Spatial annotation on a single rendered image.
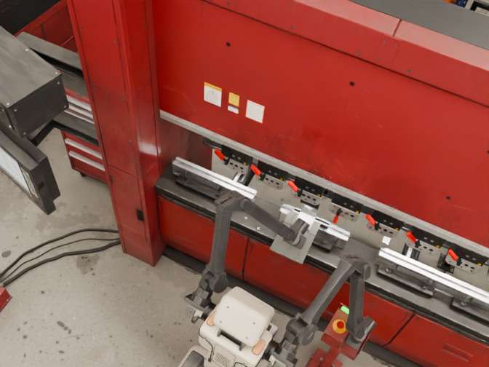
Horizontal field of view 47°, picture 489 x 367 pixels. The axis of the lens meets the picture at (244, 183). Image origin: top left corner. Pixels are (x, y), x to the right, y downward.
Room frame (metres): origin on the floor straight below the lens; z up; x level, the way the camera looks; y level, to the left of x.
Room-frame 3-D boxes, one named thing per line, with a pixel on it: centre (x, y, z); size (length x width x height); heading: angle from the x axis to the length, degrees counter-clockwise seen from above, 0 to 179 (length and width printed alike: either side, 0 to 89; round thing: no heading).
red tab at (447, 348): (1.11, -1.26, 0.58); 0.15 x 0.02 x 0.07; 71
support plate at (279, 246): (1.46, -0.30, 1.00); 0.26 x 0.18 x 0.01; 161
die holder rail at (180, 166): (1.78, 0.17, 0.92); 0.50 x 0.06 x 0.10; 71
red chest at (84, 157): (2.42, 0.95, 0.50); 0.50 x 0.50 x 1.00; 71
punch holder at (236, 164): (1.73, 0.05, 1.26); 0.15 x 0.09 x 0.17; 71
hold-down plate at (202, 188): (1.74, 0.24, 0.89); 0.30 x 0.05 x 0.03; 71
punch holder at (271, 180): (1.67, -0.13, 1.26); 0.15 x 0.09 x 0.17; 71
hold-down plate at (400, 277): (1.34, -0.90, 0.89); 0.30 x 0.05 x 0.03; 71
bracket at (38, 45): (1.77, 0.97, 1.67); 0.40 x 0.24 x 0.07; 71
